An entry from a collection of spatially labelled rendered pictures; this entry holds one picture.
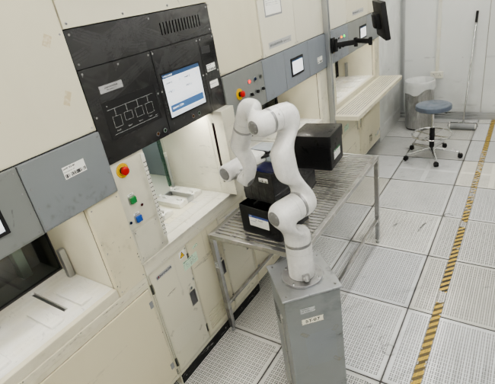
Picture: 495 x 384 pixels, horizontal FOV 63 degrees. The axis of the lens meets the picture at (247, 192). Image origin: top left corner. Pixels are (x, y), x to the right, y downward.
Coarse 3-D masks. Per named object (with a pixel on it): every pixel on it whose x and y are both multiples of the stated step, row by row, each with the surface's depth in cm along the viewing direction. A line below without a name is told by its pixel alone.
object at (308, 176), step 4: (300, 168) 270; (304, 168) 269; (308, 168) 268; (312, 168) 268; (300, 172) 265; (304, 172) 264; (308, 172) 263; (312, 172) 263; (304, 176) 259; (308, 176) 258; (312, 176) 263; (304, 180) 254; (308, 180) 257; (312, 180) 264; (308, 184) 257; (312, 184) 264
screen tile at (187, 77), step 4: (188, 72) 207; (192, 72) 209; (184, 76) 205; (188, 76) 207; (192, 76) 209; (196, 76) 212; (184, 80) 205; (188, 80) 207; (196, 80) 213; (196, 84) 213; (200, 84) 216; (188, 88) 208; (192, 88) 211; (196, 88) 214; (200, 88) 216; (188, 92) 209; (192, 92) 211
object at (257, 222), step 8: (248, 200) 230; (256, 200) 235; (240, 208) 224; (248, 208) 220; (256, 208) 237; (264, 208) 243; (248, 216) 223; (256, 216) 218; (264, 216) 214; (248, 224) 226; (256, 224) 221; (264, 224) 217; (256, 232) 225; (264, 232) 220; (272, 232) 216; (280, 232) 212; (280, 240) 214
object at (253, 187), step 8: (264, 144) 214; (272, 144) 212; (256, 176) 210; (264, 176) 206; (272, 176) 203; (256, 184) 213; (264, 184) 208; (272, 184) 205; (280, 184) 209; (248, 192) 220; (256, 192) 215; (264, 192) 211; (272, 192) 207; (280, 192) 210; (288, 192) 226; (264, 200) 214; (272, 200) 210
